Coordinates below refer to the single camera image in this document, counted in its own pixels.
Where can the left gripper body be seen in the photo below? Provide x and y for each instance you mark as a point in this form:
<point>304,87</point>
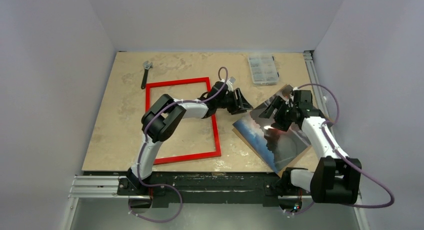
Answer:
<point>230,102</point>

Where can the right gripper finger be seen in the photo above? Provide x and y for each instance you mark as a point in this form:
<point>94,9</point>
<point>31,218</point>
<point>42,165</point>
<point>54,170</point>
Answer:
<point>275,108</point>
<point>281,124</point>

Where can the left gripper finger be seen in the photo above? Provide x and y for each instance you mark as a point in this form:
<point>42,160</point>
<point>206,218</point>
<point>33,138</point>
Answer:
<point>240,108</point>
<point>239,96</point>

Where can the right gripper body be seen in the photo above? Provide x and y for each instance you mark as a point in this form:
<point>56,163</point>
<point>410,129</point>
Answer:
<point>279,111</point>

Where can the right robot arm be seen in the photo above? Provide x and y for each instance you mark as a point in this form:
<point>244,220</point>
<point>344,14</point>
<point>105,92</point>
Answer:
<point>337,176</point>

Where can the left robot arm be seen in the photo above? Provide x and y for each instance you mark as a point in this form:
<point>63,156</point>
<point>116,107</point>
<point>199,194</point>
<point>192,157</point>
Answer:
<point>161,120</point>

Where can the sunset landscape photo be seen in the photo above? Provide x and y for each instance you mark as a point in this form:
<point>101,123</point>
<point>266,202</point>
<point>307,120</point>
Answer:
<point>271,142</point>

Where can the clear plastic screw box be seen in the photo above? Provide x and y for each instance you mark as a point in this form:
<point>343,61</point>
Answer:
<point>263,69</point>

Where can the black adjustable wrench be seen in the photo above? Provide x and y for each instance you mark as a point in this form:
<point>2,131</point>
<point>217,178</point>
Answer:
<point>147,65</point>

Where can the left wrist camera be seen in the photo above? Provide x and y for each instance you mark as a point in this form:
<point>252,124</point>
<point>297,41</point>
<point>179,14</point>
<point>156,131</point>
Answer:
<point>232,80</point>

